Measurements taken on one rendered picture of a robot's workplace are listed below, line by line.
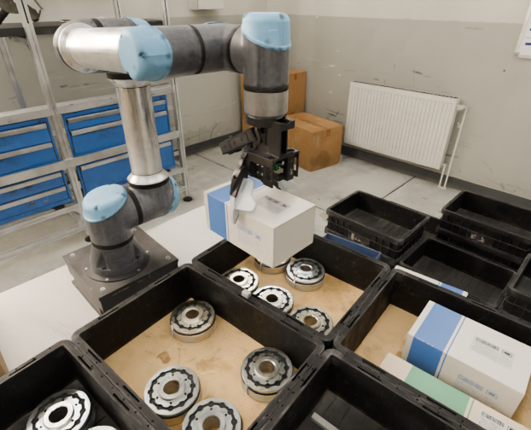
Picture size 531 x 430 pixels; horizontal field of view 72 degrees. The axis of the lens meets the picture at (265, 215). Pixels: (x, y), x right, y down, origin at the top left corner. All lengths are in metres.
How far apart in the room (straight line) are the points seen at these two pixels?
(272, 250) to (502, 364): 0.46
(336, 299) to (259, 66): 0.60
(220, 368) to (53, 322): 0.57
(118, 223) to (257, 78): 0.61
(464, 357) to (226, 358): 0.46
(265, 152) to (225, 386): 0.46
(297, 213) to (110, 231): 0.57
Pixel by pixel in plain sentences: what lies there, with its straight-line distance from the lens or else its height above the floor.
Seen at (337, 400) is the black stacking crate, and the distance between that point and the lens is 0.79.
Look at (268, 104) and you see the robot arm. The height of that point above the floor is 1.34.
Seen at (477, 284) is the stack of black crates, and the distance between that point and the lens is 1.92.
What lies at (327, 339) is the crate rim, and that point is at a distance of 0.75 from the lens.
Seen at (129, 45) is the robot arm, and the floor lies 1.43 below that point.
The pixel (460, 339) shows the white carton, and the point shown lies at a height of 0.92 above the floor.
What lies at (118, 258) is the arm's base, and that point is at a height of 0.86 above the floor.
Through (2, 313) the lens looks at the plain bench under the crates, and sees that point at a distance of 1.34.
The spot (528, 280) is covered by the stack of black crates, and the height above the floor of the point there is 0.49.
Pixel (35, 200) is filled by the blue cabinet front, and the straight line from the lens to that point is 2.67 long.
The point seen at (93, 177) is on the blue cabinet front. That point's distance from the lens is 2.74.
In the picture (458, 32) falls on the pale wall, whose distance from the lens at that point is 3.52.
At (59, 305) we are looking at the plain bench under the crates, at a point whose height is 0.70.
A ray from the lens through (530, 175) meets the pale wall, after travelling 3.54.
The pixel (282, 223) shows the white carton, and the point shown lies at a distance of 0.65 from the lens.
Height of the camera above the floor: 1.49
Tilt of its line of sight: 31 degrees down
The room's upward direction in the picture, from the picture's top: straight up
